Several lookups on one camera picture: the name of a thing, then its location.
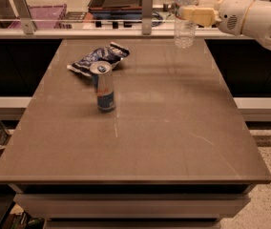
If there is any grey table base drawer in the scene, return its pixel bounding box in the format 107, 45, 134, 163
14, 193, 250, 229

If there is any grey metal bracket left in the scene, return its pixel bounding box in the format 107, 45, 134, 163
12, 0, 36, 34

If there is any purple plastic tray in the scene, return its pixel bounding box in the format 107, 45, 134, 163
8, 3, 69, 30

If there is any silver blue energy drink can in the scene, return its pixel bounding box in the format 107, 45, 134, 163
90, 61, 115, 112

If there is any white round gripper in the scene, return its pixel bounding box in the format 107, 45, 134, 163
178, 0, 255, 36

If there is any dark open case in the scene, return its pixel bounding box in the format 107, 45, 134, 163
88, 0, 142, 20

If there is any grey metal bracket middle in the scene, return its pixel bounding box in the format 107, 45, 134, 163
141, 0, 153, 35

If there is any clear plastic water bottle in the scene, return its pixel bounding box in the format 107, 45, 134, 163
174, 0, 199, 49

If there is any blue crumpled chip bag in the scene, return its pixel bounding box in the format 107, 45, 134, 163
67, 42, 130, 79

